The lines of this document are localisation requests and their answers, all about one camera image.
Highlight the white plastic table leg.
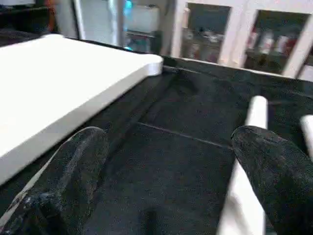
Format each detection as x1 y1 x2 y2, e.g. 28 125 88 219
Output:
299 115 313 158
217 95 269 235

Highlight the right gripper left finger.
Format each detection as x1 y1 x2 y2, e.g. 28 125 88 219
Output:
0 126 110 235

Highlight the white glass door cabinet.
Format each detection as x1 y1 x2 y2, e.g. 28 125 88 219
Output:
170 0 313 82

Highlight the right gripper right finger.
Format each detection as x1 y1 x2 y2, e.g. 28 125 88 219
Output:
230 125 313 235

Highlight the white plastic table top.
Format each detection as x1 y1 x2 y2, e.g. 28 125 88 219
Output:
0 34 164 186

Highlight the black work mat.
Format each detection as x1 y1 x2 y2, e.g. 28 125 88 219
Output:
0 29 313 235

